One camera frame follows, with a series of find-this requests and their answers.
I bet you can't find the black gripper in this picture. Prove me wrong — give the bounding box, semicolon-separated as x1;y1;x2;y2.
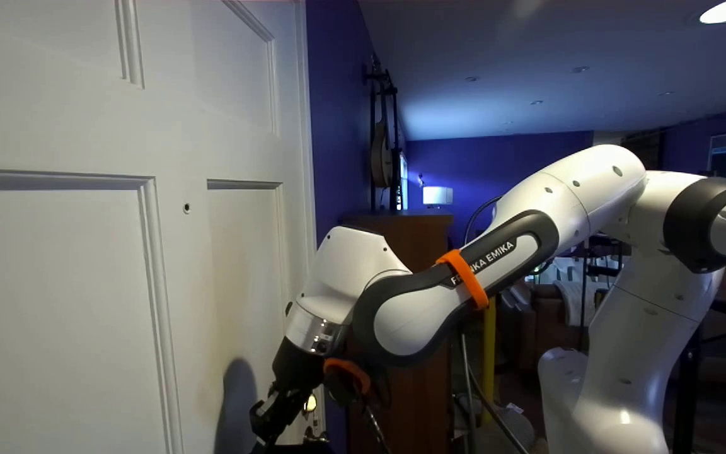
247;335;330;448

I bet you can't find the brass door knob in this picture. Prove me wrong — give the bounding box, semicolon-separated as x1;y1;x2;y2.
298;389;325;419

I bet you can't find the brown wooden cabinet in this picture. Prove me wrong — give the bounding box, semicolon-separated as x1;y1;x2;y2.
327;210;459;454

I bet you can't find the white panel door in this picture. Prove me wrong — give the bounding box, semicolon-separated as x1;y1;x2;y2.
0;0;319;454

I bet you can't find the yellow upright pole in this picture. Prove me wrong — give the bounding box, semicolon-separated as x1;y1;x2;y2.
480;295;499;409

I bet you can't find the small lit white lamp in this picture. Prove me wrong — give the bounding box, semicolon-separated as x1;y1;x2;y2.
421;183;457;210

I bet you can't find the orange cable loop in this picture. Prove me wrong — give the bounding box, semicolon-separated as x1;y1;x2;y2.
319;356;376;399

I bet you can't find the orange strap on arm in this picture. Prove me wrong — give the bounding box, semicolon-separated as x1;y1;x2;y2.
433;246;494;313

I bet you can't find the dark wall hanging instrument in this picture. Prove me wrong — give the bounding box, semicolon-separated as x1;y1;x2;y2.
361;56;406;215

